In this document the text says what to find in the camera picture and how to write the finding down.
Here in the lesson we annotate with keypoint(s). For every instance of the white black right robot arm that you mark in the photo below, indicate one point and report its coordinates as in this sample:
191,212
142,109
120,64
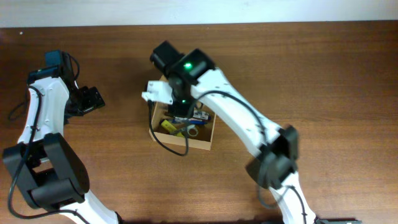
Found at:
194,78

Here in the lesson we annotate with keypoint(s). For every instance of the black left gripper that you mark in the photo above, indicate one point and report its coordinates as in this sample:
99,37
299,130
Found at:
93,100

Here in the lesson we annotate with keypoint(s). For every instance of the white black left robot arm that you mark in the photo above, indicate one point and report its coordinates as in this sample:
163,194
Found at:
48,178

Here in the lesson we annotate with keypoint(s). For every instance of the brown cardboard box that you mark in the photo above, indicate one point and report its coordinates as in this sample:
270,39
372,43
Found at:
177,145

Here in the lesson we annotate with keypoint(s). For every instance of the yellow highlighter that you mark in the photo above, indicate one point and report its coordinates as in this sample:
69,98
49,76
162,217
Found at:
170,127

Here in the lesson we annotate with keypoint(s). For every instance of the blue ballpoint pen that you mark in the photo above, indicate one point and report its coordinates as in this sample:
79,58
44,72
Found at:
189,121

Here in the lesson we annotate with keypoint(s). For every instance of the blue whiteboard marker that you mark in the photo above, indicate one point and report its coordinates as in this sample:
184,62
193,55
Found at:
203,115

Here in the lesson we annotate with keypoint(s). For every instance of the yellow tape roll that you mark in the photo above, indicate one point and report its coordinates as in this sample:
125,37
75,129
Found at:
192,130

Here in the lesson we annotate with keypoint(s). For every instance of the black grey permanent marker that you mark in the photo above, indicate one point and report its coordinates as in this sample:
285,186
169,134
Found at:
181,130

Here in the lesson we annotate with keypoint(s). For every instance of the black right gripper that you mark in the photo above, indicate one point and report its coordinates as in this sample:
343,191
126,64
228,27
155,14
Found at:
186,110

